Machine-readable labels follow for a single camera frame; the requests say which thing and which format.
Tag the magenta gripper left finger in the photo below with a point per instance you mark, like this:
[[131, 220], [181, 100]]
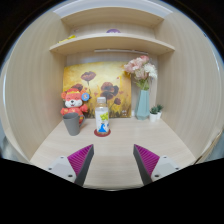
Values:
[[73, 168]]

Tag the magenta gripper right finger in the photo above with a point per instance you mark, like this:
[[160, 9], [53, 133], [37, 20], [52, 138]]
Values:
[[151, 166]]

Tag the clear plastic water bottle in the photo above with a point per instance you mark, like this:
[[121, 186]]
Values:
[[102, 116]]

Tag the dark red round coaster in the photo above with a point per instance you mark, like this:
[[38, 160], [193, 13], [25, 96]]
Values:
[[103, 134]]

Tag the grey mug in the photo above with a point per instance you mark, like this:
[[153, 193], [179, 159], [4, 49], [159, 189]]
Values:
[[73, 123]]

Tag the small potted plant left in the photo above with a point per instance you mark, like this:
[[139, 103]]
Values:
[[153, 114]]

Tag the small potted plant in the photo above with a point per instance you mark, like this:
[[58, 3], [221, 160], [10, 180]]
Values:
[[153, 114], [159, 110]]

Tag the teal ceramic vase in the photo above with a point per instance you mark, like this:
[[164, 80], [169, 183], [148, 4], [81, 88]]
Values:
[[142, 105]]

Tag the small potted plant right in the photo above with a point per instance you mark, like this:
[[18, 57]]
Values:
[[159, 110]]

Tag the red plush toy figure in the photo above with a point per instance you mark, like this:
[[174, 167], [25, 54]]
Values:
[[74, 101]]

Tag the yellow poppy flower painting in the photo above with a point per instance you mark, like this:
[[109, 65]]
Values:
[[102, 79]]

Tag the pink white artificial flowers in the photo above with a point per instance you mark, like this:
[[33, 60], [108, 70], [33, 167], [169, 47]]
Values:
[[142, 70]]

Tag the wooden shelf board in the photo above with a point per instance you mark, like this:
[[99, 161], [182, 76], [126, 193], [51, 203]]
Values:
[[112, 41]]

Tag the yellow object on shelf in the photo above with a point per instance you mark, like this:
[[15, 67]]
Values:
[[68, 38]]

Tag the purple round object on shelf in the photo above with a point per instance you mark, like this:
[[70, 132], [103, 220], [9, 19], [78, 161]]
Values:
[[113, 31]]

